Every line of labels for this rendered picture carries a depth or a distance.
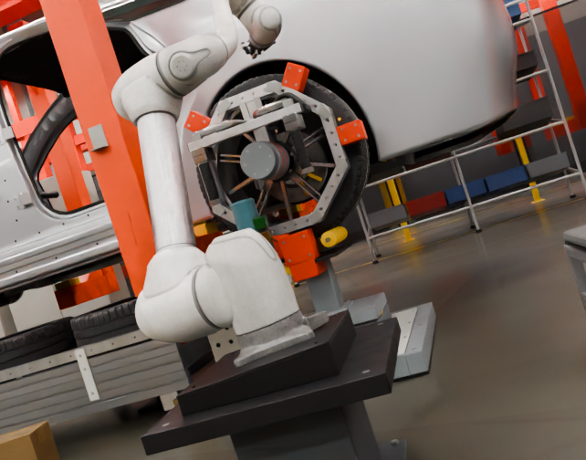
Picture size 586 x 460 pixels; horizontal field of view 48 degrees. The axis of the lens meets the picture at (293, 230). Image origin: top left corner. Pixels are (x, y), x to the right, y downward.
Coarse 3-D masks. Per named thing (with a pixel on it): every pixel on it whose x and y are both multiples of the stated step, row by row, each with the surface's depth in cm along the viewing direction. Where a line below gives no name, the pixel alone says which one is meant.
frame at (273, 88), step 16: (240, 96) 239; (256, 96) 238; (304, 96) 233; (224, 112) 241; (320, 112) 232; (336, 160) 233; (336, 176) 234; (336, 192) 238; (224, 208) 245; (320, 208) 239; (288, 224) 239; (304, 224) 238
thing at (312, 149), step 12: (312, 144) 290; (312, 156) 290; (324, 156) 289; (300, 168) 288; (324, 168) 290; (312, 180) 291; (324, 180) 292; (276, 192) 296; (288, 192) 294; (300, 192) 293; (312, 192) 292
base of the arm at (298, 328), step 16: (288, 320) 141; (304, 320) 144; (320, 320) 145; (240, 336) 142; (256, 336) 139; (272, 336) 139; (288, 336) 139; (304, 336) 137; (240, 352) 143; (256, 352) 138; (272, 352) 138
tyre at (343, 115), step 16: (256, 80) 246; (272, 80) 244; (320, 96) 240; (336, 96) 246; (336, 112) 239; (352, 112) 253; (352, 144) 239; (352, 160) 240; (368, 160) 255; (352, 176) 240; (352, 192) 241; (336, 208) 243; (352, 208) 256; (224, 224) 254; (320, 224) 245; (336, 224) 245
